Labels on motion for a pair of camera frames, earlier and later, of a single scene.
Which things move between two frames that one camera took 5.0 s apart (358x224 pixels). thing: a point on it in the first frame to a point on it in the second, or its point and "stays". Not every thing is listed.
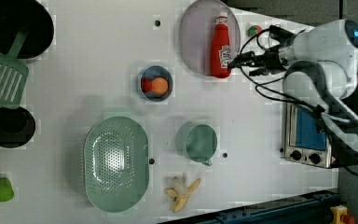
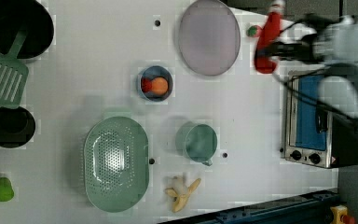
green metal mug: x=197 y=142 stays
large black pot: x=3 y=21 stays
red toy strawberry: x=254 y=30 stays
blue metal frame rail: x=309 y=208 stays
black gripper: x=270 y=61 to x=306 y=50
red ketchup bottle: x=221 y=49 to x=269 y=33
